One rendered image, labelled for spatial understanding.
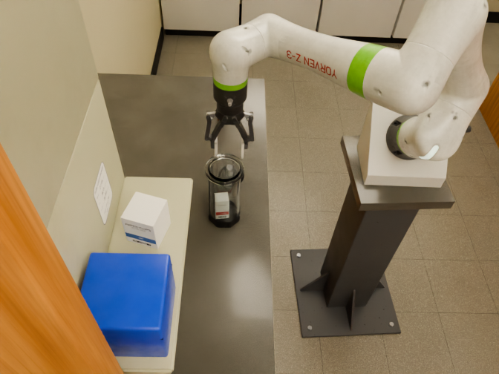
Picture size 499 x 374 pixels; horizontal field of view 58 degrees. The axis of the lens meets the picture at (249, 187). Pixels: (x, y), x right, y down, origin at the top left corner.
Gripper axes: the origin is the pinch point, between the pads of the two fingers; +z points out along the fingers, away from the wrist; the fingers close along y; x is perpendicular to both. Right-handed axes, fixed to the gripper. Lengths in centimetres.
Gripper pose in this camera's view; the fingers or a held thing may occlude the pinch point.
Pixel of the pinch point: (229, 149)
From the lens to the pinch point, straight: 140.7
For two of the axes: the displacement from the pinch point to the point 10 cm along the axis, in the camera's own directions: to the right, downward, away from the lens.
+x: -0.1, -7.7, 6.4
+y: 10.0, 0.2, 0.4
